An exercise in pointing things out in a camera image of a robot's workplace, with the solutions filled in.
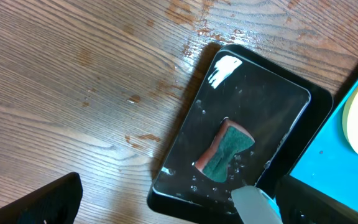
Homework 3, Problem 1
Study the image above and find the black water tray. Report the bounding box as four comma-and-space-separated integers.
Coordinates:
147, 44, 333, 223

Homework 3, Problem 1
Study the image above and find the orange green sponge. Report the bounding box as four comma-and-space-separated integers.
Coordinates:
195, 118, 255, 183

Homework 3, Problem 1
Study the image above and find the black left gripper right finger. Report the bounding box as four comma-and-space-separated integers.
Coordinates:
275, 175, 358, 224

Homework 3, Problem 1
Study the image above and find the teal plastic tray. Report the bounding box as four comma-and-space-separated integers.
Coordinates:
290, 79, 358, 212

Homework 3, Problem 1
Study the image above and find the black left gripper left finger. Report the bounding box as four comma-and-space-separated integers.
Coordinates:
0, 172, 83, 224

